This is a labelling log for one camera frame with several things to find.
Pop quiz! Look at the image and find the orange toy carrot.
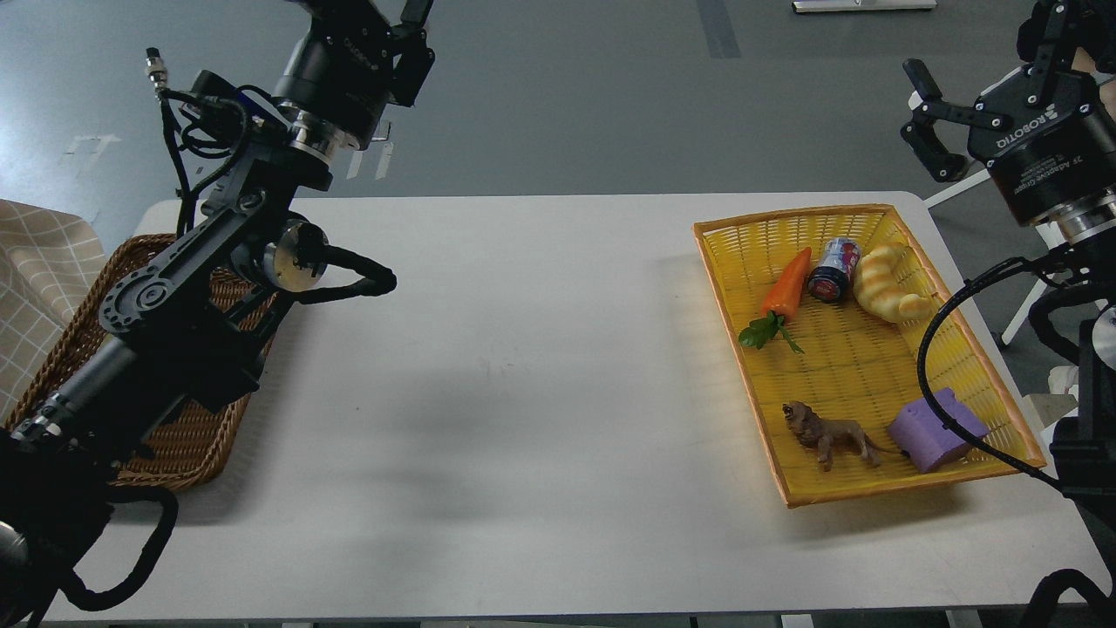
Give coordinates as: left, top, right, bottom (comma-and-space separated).
737, 247, 812, 354

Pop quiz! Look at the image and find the white chair frame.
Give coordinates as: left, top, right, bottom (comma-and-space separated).
923, 168, 1061, 349

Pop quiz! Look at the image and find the small soda can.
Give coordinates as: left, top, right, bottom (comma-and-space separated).
806, 236, 862, 305

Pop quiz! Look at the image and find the brown toy lion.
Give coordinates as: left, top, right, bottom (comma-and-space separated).
781, 400, 910, 472

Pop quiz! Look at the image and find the purple foam block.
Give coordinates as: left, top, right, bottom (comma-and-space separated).
886, 388, 990, 474

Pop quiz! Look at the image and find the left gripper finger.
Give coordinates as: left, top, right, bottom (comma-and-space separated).
391, 1, 435, 107

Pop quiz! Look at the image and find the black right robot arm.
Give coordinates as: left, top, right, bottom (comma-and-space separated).
901, 1, 1115, 568

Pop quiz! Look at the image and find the beige checkered cloth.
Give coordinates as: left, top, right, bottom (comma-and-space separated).
1, 200, 106, 419

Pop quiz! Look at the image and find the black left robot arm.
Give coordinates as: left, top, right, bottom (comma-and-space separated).
3, 1, 435, 627

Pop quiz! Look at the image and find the brown wicker basket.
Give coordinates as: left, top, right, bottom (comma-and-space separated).
3, 234, 250, 493

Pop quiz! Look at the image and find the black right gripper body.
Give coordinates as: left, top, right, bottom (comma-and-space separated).
966, 67, 1113, 226

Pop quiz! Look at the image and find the white stand base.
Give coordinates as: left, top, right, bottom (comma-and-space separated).
792, 0, 939, 13

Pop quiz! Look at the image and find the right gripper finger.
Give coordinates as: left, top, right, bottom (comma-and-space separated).
899, 58, 994, 183
1017, 1, 1101, 86

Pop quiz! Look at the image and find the toy croissant bread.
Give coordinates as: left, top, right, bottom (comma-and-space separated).
852, 242, 936, 323

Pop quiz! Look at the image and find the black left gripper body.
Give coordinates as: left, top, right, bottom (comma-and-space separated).
275, 1, 411, 141

